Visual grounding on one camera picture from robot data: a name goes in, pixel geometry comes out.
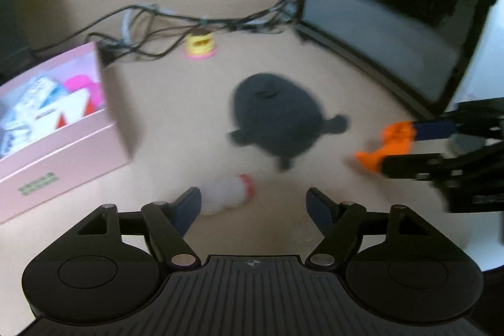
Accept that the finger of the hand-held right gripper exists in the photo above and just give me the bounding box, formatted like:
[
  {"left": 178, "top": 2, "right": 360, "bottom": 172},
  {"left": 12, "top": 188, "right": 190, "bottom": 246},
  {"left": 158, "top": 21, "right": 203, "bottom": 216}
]
[
  {"left": 411, "top": 99, "right": 504, "bottom": 142},
  {"left": 381, "top": 147, "right": 504, "bottom": 181}
]

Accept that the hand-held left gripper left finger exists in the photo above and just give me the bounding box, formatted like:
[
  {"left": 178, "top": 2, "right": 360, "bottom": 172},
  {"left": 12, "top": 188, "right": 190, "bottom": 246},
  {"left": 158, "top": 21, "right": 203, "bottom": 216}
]
[{"left": 49, "top": 186, "right": 202, "bottom": 268}]

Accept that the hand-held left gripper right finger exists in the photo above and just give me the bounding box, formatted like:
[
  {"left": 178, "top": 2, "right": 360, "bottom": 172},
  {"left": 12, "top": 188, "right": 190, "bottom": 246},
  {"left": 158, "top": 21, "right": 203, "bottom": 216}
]
[{"left": 306, "top": 187, "right": 457, "bottom": 268}]

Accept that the orange toy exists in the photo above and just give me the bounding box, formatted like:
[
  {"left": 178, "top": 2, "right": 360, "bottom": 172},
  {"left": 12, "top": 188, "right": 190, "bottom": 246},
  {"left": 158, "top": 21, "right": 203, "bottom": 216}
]
[{"left": 353, "top": 122, "right": 418, "bottom": 176}]

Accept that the small bottle with red cap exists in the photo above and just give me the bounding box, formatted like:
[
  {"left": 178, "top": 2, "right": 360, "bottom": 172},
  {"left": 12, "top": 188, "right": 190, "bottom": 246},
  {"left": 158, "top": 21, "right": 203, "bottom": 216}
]
[{"left": 196, "top": 174, "right": 256, "bottom": 216}]

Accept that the black plush toy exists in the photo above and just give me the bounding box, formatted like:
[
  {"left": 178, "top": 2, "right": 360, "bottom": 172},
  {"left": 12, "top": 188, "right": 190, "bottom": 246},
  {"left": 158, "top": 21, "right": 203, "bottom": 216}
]
[{"left": 226, "top": 72, "right": 350, "bottom": 173}]

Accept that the pink cardboard box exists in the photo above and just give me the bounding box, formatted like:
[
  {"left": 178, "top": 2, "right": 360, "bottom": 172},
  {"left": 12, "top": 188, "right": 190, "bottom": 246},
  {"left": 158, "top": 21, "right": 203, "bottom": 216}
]
[{"left": 0, "top": 41, "right": 132, "bottom": 224}]

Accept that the red and white card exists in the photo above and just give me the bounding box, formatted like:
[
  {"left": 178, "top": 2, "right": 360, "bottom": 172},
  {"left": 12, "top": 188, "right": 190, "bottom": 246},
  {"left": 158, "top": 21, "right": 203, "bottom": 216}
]
[{"left": 31, "top": 90, "right": 95, "bottom": 140}]

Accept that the yellow and pink toy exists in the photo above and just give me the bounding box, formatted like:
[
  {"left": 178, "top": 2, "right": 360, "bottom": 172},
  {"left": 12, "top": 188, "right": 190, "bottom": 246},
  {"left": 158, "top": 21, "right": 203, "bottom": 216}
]
[{"left": 184, "top": 30, "right": 219, "bottom": 61}]

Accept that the white battery charger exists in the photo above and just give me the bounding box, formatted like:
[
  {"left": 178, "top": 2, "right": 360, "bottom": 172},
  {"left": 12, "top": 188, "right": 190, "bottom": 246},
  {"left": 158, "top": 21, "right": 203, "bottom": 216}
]
[{"left": 0, "top": 96, "right": 40, "bottom": 157}]

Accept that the blue and white tissue packet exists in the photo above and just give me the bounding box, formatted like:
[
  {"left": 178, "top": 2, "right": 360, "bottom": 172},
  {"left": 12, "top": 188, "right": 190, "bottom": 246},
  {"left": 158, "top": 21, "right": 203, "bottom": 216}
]
[{"left": 16, "top": 75, "right": 67, "bottom": 112}]

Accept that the bright pink toy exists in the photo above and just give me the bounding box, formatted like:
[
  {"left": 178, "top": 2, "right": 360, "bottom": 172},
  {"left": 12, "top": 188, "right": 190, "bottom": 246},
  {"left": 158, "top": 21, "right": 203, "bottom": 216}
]
[{"left": 63, "top": 74, "right": 107, "bottom": 116}]

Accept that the black cable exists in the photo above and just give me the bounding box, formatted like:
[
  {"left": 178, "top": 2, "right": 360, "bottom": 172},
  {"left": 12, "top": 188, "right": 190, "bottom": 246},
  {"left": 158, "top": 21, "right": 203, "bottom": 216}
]
[
  {"left": 31, "top": 0, "right": 308, "bottom": 57},
  {"left": 89, "top": 3, "right": 308, "bottom": 61}
]

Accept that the grey cable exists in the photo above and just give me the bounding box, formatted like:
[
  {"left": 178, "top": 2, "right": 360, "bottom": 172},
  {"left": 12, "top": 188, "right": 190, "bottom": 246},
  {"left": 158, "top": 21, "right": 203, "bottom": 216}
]
[{"left": 121, "top": 3, "right": 178, "bottom": 45}]

